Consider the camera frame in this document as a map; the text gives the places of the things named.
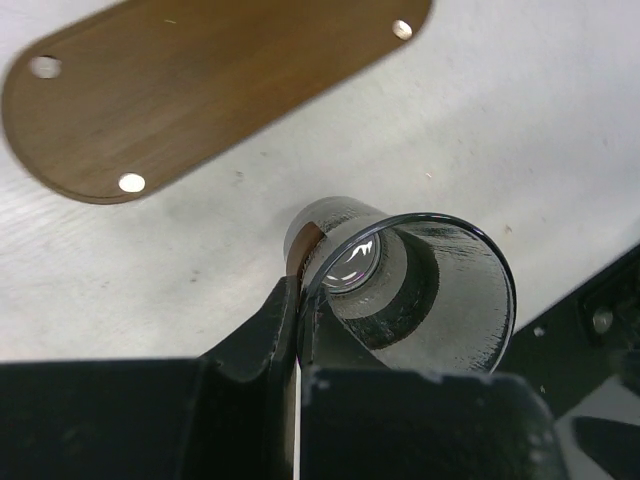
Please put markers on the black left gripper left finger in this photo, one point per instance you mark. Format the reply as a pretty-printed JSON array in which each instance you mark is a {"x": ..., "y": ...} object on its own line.
[{"x": 227, "y": 414}]

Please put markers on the dark glass cup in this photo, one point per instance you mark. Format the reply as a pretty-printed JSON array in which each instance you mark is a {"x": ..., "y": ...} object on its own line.
[{"x": 416, "y": 291}]

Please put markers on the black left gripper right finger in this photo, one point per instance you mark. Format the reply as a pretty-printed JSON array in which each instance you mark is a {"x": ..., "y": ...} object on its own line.
[{"x": 363, "y": 422}]

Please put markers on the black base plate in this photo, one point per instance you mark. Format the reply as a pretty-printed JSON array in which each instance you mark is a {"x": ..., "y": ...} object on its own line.
[{"x": 582, "y": 358}]

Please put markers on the brown oval wooden tray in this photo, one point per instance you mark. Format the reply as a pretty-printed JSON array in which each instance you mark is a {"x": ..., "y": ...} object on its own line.
[{"x": 155, "y": 88}]

